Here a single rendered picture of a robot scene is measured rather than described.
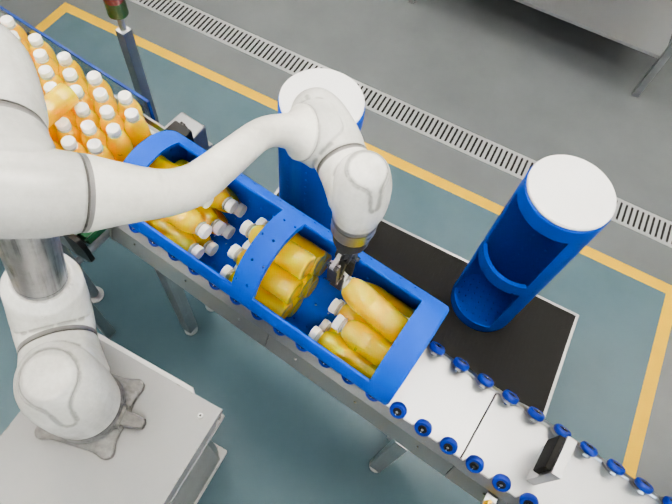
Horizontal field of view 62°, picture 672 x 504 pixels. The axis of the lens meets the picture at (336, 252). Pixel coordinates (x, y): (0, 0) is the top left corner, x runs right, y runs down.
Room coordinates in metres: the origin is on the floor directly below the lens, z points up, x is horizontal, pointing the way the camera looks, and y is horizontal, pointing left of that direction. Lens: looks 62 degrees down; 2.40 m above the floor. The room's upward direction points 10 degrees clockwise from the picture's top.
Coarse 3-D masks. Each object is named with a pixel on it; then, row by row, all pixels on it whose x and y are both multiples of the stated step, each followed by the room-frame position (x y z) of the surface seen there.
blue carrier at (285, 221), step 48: (144, 144) 0.83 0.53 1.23; (192, 144) 0.89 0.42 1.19; (240, 192) 0.85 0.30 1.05; (240, 240) 0.75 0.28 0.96; (288, 240) 0.63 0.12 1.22; (240, 288) 0.52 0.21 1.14; (384, 288) 0.64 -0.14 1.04; (288, 336) 0.45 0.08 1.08; (432, 336) 0.45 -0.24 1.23; (384, 384) 0.35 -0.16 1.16
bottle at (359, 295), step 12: (348, 276) 0.57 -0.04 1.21; (348, 288) 0.54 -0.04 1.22; (360, 288) 0.54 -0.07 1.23; (372, 288) 0.55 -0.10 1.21; (348, 300) 0.52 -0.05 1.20; (360, 300) 0.51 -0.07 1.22; (372, 300) 0.52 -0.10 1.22; (384, 300) 0.53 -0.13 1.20; (360, 312) 0.50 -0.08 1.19; (372, 312) 0.50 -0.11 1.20; (384, 312) 0.50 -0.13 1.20; (396, 312) 0.51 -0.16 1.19; (372, 324) 0.48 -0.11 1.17; (384, 324) 0.48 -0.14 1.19; (396, 324) 0.48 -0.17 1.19; (384, 336) 0.46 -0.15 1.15; (396, 336) 0.46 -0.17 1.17
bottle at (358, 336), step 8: (344, 320) 0.49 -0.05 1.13; (352, 320) 0.50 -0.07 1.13; (344, 328) 0.47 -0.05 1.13; (352, 328) 0.47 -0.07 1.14; (360, 328) 0.47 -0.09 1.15; (368, 328) 0.48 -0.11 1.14; (344, 336) 0.46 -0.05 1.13; (352, 336) 0.45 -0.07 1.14; (360, 336) 0.45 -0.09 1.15; (368, 336) 0.46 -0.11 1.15; (376, 336) 0.46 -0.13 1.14; (352, 344) 0.44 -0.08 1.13; (360, 344) 0.44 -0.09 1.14; (368, 344) 0.44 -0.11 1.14; (376, 344) 0.44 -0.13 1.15; (384, 344) 0.45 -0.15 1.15; (360, 352) 0.42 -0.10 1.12; (368, 352) 0.42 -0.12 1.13; (376, 352) 0.42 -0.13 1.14; (384, 352) 0.43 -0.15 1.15; (368, 360) 0.41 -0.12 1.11; (376, 360) 0.41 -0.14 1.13
